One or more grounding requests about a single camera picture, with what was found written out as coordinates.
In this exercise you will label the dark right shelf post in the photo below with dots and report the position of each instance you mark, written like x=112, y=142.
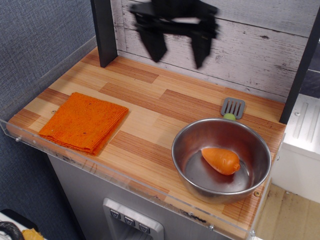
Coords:
x=303, y=67

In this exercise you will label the clear acrylic table guard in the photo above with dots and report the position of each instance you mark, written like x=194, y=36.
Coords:
x=35, y=83

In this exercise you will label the white ribbed side unit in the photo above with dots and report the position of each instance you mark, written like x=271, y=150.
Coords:
x=297, y=165

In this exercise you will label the grey toy fridge cabinet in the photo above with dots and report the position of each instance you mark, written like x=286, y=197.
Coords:
x=86, y=192

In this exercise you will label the folded orange cloth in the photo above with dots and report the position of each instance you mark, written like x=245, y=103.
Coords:
x=84, y=123

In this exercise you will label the dark left shelf post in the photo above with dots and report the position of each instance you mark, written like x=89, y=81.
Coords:
x=104, y=31

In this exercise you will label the silver metal bowl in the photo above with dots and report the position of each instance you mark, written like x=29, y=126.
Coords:
x=203, y=181

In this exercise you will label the orange plastic carrot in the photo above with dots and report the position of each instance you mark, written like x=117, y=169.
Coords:
x=224, y=161

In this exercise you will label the silver dispenser button panel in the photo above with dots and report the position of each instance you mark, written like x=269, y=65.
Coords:
x=127, y=224

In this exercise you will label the dark shelf post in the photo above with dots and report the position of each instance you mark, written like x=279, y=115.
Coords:
x=104, y=31
x=303, y=67

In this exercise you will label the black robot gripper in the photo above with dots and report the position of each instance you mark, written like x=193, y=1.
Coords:
x=192, y=18

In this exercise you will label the green handled grey spatula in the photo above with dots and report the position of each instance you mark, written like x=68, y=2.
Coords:
x=233, y=106

